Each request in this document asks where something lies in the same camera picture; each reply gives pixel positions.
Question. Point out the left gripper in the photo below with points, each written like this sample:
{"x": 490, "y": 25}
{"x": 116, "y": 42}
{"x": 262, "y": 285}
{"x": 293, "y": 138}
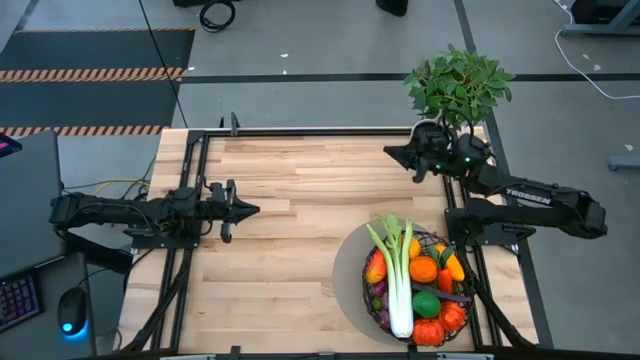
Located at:
{"x": 222, "y": 205}

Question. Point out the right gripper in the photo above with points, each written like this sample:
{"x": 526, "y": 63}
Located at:
{"x": 435, "y": 150}

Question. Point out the toy orange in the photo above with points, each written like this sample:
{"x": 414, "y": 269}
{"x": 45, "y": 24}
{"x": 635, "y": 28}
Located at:
{"x": 423, "y": 269}

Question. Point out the red and yellow toy mango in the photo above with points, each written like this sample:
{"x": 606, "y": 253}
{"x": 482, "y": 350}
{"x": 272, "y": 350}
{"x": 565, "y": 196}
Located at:
{"x": 376, "y": 267}

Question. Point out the orange toy carrot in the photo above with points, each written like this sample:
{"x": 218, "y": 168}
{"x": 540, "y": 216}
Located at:
{"x": 445, "y": 281}

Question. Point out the purple grapes bunch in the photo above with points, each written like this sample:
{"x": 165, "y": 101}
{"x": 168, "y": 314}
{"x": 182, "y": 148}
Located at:
{"x": 378, "y": 288}

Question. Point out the purple toy eggplant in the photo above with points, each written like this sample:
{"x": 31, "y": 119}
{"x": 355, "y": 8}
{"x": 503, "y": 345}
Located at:
{"x": 445, "y": 295}

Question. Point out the green toy lime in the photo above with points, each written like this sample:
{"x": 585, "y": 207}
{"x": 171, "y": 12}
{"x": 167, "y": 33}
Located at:
{"x": 426, "y": 304}

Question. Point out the small green toy pepper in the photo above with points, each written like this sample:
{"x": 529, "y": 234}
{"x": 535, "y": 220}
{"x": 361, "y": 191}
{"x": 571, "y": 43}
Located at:
{"x": 376, "y": 303}

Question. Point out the green and white toy leek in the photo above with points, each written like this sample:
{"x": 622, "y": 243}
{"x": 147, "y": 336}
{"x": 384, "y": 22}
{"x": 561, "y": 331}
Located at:
{"x": 401, "y": 310}

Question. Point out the red tomato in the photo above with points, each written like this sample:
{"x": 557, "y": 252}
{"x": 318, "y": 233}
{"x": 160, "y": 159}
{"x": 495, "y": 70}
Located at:
{"x": 452, "y": 316}

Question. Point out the orange toy pumpkin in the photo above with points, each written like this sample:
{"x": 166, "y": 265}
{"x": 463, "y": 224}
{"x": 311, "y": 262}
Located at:
{"x": 428, "y": 332}

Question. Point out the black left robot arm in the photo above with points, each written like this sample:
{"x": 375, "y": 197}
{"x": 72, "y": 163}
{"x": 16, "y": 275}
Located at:
{"x": 100, "y": 210}

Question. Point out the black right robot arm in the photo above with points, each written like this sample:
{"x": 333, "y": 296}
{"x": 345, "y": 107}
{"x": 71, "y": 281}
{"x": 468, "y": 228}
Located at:
{"x": 550, "y": 200}

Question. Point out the dark wicker basket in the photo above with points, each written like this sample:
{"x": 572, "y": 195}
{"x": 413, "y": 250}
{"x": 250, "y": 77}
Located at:
{"x": 370, "y": 300}

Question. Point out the green plant in white pot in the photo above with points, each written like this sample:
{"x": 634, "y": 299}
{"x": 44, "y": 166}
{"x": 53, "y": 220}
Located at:
{"x": 457, "y": 85}

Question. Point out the round grey placemat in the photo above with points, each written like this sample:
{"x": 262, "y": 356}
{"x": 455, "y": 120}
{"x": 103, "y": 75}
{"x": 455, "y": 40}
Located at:
{"x": 347, "y": 280}

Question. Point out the person's foot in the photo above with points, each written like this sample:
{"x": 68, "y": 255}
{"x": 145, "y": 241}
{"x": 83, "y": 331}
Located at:
{"x": 392, "y": 6}

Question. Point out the black striped floor mat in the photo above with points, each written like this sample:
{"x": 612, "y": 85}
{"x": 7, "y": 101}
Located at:
{"x": 90, "y": 100}

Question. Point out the black computer mouse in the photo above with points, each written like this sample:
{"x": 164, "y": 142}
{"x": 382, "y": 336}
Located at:
{"x": 71, "y": 310}

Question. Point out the dark grey monitor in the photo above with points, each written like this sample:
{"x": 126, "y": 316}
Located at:
{"x": 30, "y": 200}

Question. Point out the grey floor foot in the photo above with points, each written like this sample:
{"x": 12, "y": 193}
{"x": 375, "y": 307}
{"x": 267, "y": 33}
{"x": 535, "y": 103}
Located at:
{"x": 625, "y": 163}

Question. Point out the grey desk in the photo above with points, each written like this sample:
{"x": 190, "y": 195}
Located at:
{"x": 50, "y": 345}

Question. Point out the backlit keyboard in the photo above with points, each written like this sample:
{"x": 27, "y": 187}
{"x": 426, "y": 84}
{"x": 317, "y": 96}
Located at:
{"x": 17, "y": 302}

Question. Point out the device with pink screen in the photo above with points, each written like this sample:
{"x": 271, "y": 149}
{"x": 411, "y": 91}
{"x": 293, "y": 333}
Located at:
{"x": 7, "y": 146}

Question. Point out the grey-blue desk leg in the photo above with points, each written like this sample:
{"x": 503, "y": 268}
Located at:
{"x": 620, "y": 20}

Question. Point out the black metal table frame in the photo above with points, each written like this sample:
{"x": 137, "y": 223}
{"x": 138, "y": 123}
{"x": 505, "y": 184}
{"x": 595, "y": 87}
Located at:
{"x": 202, "y": 150}

